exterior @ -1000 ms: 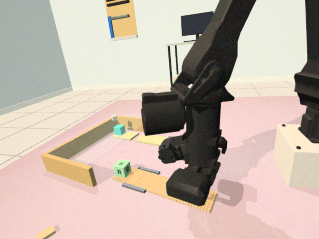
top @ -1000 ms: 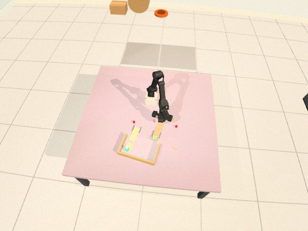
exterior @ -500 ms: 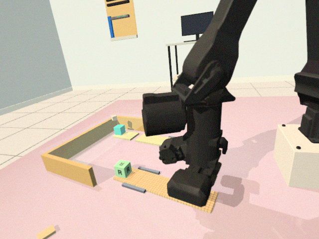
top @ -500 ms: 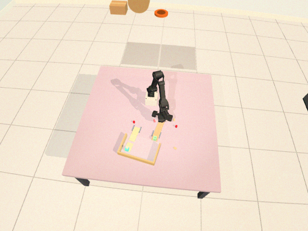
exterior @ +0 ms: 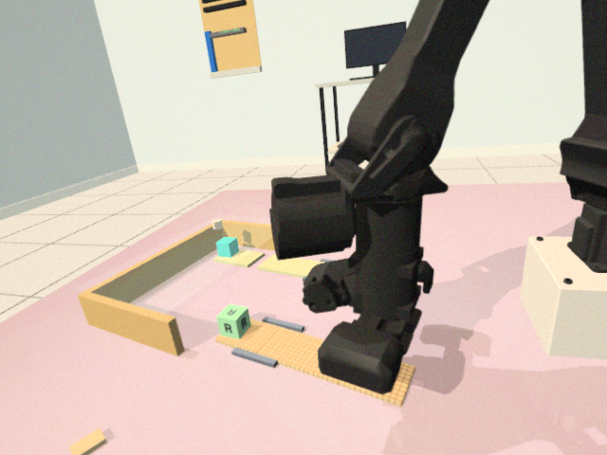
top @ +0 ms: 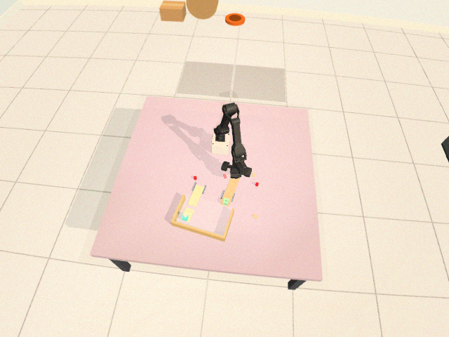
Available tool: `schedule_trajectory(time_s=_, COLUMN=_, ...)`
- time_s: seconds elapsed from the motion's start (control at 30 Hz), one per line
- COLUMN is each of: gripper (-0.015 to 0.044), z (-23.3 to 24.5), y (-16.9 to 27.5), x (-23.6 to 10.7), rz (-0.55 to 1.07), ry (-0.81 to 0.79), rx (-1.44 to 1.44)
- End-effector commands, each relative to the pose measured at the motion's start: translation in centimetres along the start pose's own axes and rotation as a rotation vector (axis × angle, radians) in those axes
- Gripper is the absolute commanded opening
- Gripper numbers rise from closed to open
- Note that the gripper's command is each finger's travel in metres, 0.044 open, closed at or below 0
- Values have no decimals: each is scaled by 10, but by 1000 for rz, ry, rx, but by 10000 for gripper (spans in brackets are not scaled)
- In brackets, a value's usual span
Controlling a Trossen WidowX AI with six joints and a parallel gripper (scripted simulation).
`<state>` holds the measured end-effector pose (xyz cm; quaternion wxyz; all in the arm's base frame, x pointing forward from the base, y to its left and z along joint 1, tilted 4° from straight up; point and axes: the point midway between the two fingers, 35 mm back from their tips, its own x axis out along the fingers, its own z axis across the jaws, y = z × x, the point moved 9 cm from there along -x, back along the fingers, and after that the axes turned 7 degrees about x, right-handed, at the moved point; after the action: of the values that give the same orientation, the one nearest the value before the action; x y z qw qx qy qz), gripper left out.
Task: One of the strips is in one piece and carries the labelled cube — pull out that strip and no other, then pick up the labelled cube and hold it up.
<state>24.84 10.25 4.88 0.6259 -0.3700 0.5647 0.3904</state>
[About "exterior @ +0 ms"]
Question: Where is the light green letter cube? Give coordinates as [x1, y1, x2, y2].
[216, 304, 251, 339]

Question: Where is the orange strip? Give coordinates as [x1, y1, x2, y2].
[215, 318, 415, 407]

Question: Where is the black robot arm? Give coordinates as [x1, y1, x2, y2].
[269, 0, 607, 315]

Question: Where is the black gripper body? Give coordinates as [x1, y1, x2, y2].
[318, 244, 434, 395]

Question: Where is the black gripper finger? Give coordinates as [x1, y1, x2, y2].
[352, 319, 413, 356]
[404, 308, 422, 334]

